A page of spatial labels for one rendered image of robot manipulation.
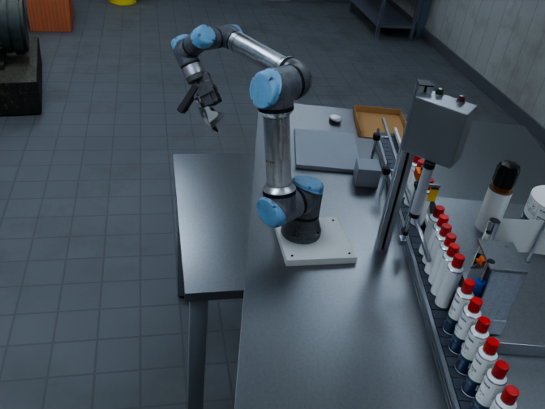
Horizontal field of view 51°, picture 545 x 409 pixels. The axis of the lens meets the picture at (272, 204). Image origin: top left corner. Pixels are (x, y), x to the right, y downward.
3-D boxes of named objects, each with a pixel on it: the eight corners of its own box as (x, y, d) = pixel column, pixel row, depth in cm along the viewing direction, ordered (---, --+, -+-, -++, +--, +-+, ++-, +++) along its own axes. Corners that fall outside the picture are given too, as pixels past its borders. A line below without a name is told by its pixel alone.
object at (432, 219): (433, 258, 206) (449, 212, 194) (419, 256, 206) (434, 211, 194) (431, 249, 210) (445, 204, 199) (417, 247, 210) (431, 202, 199)
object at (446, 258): (447, 299, 189) (465, 251, 177) (431, 298, 189) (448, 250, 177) (443, 288, 193) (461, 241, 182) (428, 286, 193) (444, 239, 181)
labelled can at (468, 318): (467, 356, 169) (489, 307, 158) (450, 355, 169) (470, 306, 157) (462, 343, 173) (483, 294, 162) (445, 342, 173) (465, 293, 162)
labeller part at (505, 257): (527, 273, 163) (529, 271, 163) (490, 270, 163) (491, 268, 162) (512, 243, 174) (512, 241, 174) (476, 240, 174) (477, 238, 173)
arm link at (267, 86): (307, 221, 202) (305, 65, 180) (278, 235, 192) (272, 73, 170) (283, 212, 210) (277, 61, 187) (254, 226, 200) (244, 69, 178)
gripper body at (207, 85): (218, 101, 205) (205, 70, 205) (197, 110, 207) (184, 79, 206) (223, 102, 213) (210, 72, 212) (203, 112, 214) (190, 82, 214)
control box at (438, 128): (449, 170, 178) (467, 114, 167) (401, 150, 185) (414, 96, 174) (461, 157, 185) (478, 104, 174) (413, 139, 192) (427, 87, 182)
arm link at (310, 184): (326, 212, 211) (332, 180, 204) (302, 225, 202) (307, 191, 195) (302, 198, 218) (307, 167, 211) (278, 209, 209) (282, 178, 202)
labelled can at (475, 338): (474, 377, 163) (497, 328, 151) (456, 376, 163) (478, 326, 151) (469, 363, 167) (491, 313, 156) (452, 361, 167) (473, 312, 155)
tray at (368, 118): (409, 142, 290) (411, 135, 288) (358, 137, 289) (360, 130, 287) (399, 115, 315) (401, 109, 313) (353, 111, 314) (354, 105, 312)
